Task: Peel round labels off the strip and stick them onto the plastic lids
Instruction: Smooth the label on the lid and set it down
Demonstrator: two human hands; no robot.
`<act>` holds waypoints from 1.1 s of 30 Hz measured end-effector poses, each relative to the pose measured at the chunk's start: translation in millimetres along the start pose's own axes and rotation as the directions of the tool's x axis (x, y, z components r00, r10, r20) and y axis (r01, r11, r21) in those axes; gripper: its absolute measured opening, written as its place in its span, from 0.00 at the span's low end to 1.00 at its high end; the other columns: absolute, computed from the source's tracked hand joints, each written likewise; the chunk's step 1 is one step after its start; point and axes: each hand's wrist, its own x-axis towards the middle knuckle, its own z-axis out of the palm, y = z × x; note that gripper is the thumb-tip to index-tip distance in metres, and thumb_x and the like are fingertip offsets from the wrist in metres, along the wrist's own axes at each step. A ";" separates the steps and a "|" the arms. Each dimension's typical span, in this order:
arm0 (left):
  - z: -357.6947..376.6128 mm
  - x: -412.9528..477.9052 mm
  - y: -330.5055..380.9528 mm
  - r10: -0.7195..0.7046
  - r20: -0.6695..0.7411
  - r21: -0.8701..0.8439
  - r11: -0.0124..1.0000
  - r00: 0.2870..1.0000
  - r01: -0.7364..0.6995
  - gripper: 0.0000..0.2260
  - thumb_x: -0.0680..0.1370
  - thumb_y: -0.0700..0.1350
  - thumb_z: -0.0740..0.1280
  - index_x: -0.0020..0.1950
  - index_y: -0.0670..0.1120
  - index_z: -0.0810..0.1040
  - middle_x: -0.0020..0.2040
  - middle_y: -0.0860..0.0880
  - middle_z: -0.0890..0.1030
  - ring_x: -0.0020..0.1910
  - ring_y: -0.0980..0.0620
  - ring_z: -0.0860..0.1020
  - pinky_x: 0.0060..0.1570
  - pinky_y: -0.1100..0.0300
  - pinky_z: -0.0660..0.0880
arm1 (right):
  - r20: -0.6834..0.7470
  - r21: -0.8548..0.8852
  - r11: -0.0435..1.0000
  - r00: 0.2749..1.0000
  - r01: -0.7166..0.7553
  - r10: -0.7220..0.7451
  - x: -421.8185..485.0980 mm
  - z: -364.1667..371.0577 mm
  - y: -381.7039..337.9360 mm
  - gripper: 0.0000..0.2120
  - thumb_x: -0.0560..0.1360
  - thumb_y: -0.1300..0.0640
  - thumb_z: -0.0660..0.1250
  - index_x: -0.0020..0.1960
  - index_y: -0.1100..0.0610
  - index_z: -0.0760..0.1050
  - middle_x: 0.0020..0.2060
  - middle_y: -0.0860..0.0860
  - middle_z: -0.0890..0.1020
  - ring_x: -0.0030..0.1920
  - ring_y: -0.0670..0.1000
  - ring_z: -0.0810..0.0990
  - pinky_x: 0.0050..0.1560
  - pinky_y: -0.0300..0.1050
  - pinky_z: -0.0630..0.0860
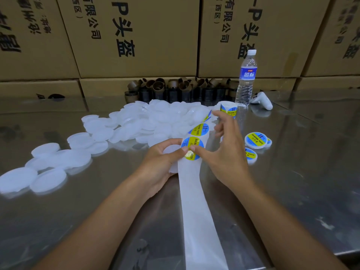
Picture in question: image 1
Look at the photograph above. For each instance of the person's left hand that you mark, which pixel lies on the person's left hand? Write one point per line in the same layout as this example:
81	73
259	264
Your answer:
160	168

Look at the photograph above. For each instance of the person's right hand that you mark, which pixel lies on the person's right hand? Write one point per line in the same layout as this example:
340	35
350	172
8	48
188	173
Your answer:
230	157

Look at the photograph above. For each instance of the pile of white plastic lids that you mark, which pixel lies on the pile of white plastic lids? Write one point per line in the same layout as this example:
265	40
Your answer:
140	118

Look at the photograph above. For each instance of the sticker roll with backing strip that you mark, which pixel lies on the sticker roll with backing strip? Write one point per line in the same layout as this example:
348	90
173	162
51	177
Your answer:
197	222

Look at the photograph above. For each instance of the person's left forearm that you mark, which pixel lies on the person's left forearm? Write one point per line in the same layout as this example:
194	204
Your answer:
93	233

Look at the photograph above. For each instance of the person's right forearm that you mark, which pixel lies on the person's right forearm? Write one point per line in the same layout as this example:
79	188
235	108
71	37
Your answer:
292	233

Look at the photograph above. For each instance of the white handheld controller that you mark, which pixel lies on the white handheld controller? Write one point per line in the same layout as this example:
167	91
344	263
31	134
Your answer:
262	100

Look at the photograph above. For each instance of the clear plastic water bottle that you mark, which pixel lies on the clear plastic water bottle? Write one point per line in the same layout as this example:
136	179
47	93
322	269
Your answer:
246	81

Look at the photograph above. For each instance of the row of dark cardboard tubes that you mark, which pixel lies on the row of dark cardboard tubes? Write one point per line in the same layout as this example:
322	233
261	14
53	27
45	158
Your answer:
169	91

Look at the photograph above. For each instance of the stack of brown cardboard boxes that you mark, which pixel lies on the stack of brown cardboard boxes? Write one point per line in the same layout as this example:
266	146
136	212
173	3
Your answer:
146	39

